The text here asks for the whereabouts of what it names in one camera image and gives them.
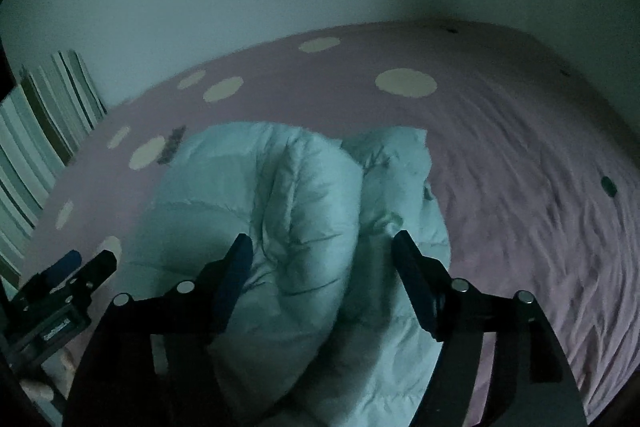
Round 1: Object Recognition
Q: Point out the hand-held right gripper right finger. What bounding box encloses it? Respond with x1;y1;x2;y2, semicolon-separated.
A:
391;230;589;427

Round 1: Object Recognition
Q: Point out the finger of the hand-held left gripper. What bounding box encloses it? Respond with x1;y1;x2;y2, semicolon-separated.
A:
70;249;118;305
42;249;82;289

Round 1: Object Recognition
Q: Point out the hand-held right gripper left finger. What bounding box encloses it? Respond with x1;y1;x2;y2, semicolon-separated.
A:
62;233;254;427

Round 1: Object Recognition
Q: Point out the light blue puffer jacket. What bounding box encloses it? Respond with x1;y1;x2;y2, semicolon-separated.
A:
120;122;453;427

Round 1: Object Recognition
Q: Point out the pink polka dot bed sheet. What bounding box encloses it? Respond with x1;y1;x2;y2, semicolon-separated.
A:
20;21;640;427

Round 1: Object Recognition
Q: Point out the striped pillow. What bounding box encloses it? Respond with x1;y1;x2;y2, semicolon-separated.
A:
19;49;109;164
0;87;68;280

